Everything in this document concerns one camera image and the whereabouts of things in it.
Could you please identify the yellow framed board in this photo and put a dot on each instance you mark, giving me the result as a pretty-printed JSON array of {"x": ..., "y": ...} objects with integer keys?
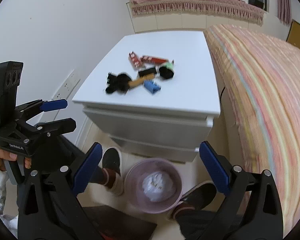
[{"x": 294, "y": 34}]

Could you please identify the pink trash bin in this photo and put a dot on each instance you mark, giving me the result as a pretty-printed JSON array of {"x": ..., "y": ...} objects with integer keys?
[{"x": 135, "y": 177}]

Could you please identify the wooden clothespin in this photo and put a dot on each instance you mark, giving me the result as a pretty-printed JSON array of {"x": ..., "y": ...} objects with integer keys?
[{"x": 139, "y": 81}]

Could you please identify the black small box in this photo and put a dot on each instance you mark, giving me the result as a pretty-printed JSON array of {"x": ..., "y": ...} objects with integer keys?
[{"x": 147, "y": 71}]

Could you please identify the blue toy brick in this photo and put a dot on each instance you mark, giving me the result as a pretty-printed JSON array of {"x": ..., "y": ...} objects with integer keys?
[{"x": 151, "y": 86}]

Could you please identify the large black sock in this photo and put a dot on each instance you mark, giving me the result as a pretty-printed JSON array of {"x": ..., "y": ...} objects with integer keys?
[{"x": 118, "y": 83}]

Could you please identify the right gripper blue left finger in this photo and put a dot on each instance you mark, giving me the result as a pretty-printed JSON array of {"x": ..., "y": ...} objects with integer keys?
[{"x": 87, "y": 166}]

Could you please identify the red carton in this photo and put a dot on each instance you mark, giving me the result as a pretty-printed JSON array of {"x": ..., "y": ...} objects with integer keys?
[
  {"x": 153, "y": 60},
  {"x": 135, "y": 61}
]

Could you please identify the pink window seat cover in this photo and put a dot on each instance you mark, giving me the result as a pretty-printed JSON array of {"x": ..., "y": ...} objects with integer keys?
[{"x": 236, "y": 9}]

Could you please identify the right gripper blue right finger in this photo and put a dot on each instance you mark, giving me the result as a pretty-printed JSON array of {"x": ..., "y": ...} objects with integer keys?
[{"x": 217, "y": 166}]

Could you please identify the right pink curtain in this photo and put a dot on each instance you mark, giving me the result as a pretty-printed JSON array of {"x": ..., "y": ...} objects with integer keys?
[{"x": 284, "y": 11}]

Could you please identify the white window bench cabinet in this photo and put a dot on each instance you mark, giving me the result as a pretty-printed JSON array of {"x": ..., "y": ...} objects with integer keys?
[{"x": 183, "y": 21}]

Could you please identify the white cloth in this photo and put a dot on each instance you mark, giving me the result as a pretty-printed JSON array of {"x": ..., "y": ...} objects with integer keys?
[{"x": 158, "y": 186}]

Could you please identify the right black slipper foot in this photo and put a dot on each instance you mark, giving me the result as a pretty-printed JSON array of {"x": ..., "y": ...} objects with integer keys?
[{"x": 195, "y": 199}]

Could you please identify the white bedside cabinet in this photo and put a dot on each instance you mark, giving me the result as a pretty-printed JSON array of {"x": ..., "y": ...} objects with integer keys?
[{"x": 170, "y": 123}]

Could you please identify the black left camera box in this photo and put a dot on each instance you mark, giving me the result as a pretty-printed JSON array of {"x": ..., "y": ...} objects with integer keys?
[{"x": 10, "y": 74}]

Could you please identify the striped pink bedspread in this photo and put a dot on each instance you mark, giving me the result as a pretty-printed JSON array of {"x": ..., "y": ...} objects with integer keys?
[{"x": 260, "y": 77}]

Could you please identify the white wall outlet panel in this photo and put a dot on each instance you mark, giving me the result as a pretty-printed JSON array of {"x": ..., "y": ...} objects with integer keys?
[{"x": 66, "y": 88}]

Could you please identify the small black sock ball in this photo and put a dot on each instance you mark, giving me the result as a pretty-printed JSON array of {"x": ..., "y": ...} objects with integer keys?
[{"x": 166, "y": 73}]

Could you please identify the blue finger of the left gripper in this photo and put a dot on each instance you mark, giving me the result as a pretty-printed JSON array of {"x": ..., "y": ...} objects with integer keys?
[
  {"x": 55, "y": 128},
  {"x": 53, "y": 105}
]

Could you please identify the green wrapper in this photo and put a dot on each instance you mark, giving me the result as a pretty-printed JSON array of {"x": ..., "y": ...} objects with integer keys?
[{"x": 168, "y": 64}]

